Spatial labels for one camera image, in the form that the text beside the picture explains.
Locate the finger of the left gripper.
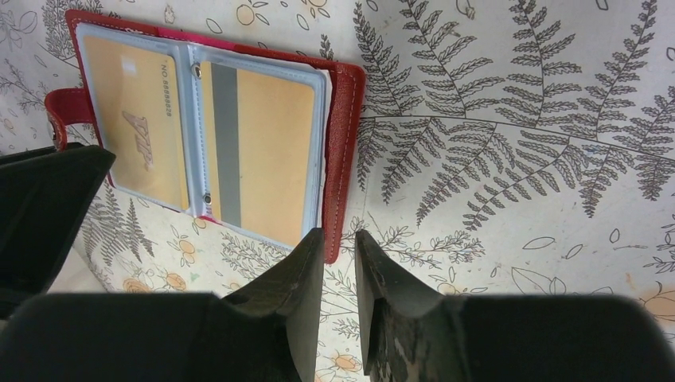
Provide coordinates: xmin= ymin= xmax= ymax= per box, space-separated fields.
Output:
xmin=1 ymin=143 xmax=115 ymax=319

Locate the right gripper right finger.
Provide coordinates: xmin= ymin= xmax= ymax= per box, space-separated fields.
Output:
xmin=354 ymin=230 xmax=674 ymax=381

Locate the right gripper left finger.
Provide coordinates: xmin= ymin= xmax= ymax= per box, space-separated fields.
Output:
xmin=1 ymin=228 xmax=324 ymax=381

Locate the gold VIP card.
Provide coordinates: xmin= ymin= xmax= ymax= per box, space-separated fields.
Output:
xmin=81 ymin=35 xmax=189 ymax=210

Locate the red card holder wallet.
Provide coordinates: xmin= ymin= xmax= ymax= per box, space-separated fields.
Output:
xmin=45 ymin=9 xmax=366 ymax=264

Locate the white plastic card box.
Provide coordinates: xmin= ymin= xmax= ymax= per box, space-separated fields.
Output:
xmin=48 ymin=248 xmax=107 ymax=293

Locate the floral table mat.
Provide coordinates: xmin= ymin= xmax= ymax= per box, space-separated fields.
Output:
xmin=1 ymin=1 xmax=674 ymax=381

